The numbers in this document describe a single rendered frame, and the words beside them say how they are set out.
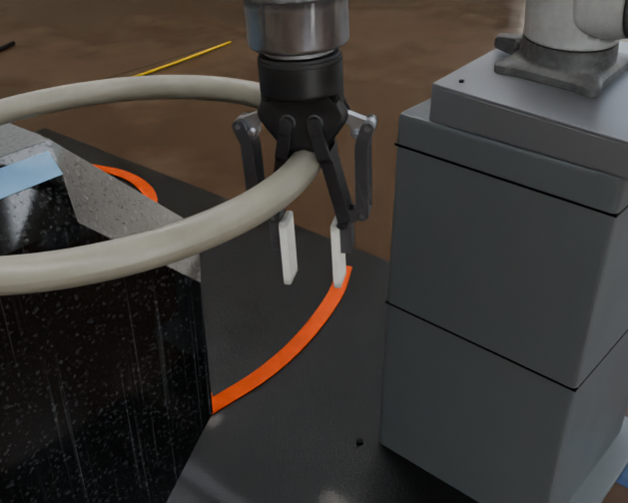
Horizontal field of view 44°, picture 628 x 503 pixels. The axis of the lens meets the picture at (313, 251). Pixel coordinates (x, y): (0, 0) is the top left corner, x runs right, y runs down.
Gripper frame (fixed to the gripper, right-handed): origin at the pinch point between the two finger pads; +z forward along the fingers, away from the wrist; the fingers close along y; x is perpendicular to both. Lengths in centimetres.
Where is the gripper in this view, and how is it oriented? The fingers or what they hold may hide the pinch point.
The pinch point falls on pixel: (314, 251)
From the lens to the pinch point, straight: 77.9
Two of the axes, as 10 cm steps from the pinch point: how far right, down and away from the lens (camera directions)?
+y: -9.7, -0.6, 2.3
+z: 0.6, 8.8, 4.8
